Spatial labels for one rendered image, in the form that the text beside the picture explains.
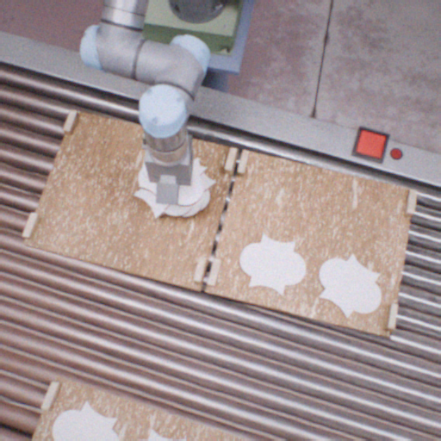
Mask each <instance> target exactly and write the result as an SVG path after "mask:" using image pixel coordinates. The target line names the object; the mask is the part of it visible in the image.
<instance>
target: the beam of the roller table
mask: <svg viewBox="0 0 441 441"><path fill-rule="evenodd" d="M0 66H3V67H7V68H10V69H13V70H16V71H21V72H26V73H28V74H32V75H35V76H37V77H41V78H47V79H50V80H53V81H56V82H60V83H62V84H69V85H72V86H75V87H78V88H82V89H86V90H91V91H94V93H97V94H101V95H104V96H109V97H113V98H115V99H120V100H122V101H126V102H131V103H135V104H139V105H140V99H141V98H142V96H143V94H144V93H145V92H146V91H147V90H150V89H151V88H152V87H153V86H152V85H150V84H143V83H140V82H137V81H134V80H130V79H127V78H122V77H121V76H119V77H118V75H115V74H111V73H104V72H103V71H99V70H96V69H93V68H90V67H88V66H87V65H85V64H84V62H83V61H82V58H81V53H80V52H77V51H73V50H70V49H67V48H63V47H57V46H55V45H51V44H48V43H45V42H42V41H37V40H32V39H29V38H26V37H22V36H20V35H15V34H10V33H6V32H4V31H0ZM188 119H189V120H192V121H199V122H201V123H205V124H208V125H211V126H215V127H220V128H224V129H226V130H227V131H231V132H234V133H237V134H242V135H246V136H249V137H252V138H255V139H259V140H265V141H268V142H271V143H274V144H278V145H281V146H284V147H287V148H291V149H294V150H297V151H300V152H306V153H309V154H313V155H315V156H319V157H322V158H328V159H331V160H332V161H334V162H339V163H341V164H345V165H350V166H353V167H357V168H360V169H364V170H366V171H373V172H375V173H379V174H382V175H385V177H392V178H394V179H398V180H401V181H404V182H407V183H413V184H417V185H419V186H423V187H426V188H430V189H435V190H438V192H441V153H437V152H432V151H427V150H425V149H421V148H418V147H415V146H409V145H406V144H402V143H399V142H396V140H390V139H388V146H387V150H386V153H385V157H384V161H383V163H382V165H380V164H378V163H374V162H370V161H367V160H364V158H359V157H354V156H351V151H352V148H353V145H354V140H355V138H356V137H357V130H354V129H350V128H348V127H345V126H342V125H338V124H334V123H331V122H328V121H322V120H319V119H315V118H313V117H309V116H305V115H299V114H297V113H296V112H293V111H289V110H286V109H280V108H278V107H273V106H270V105H267V104H263V103H260V102H254V101H251V100H248V99H244V98H241V97H238V96H235V95H232V94H227V93H225V92H221V91H218V90H212V89H209V88H205V87H202V86H201V87H200V89H199V91H198V93H196V99H195V101H194V102H193V106H192V109H191V111H190V113H189V118H188ZM393 148H399V149H401V150H402V153H403V156H402V158H401V159H400V160H393V158H392V157H391V156H389V151H391V150H392V149H393Z"/></svg>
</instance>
